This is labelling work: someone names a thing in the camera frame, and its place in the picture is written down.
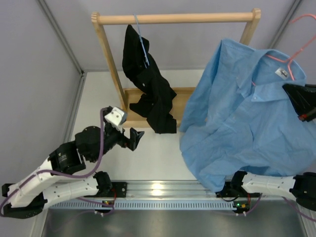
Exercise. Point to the aluminium mounting rail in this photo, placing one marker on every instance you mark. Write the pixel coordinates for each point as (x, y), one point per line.
(135, 189)

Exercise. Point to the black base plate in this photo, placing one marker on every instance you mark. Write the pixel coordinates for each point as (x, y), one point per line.
(115, 190)
(229, 191)

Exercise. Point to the blue plastic hanger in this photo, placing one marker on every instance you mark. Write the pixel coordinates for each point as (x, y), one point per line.
(146, 61)

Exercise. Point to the light blue shirt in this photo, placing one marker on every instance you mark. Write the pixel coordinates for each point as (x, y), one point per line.
(240, 118)

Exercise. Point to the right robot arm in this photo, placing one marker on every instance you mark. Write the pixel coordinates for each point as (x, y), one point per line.
(300, 188)

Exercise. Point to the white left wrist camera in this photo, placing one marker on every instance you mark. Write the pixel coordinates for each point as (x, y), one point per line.
(116, 117)

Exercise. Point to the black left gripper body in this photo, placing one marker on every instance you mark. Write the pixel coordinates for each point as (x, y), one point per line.
(113, 137)

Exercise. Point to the black shirt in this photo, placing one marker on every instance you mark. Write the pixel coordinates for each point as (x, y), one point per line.
(155, 103)

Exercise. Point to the wooden clothes rack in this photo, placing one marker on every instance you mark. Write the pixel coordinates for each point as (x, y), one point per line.
(131, 95)

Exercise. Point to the grey slotted cable duct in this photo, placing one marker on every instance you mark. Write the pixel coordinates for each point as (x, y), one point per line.
(150, 205)

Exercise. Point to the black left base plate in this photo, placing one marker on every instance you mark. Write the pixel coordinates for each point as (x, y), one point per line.
(115, 190)

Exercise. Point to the pink plastic hanger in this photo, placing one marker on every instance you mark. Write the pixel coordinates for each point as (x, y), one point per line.
(289, 60)

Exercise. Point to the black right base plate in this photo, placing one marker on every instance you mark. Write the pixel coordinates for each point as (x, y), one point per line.
(229, 191)

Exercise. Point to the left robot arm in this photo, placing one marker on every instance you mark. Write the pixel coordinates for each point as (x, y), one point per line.
(57, 179)

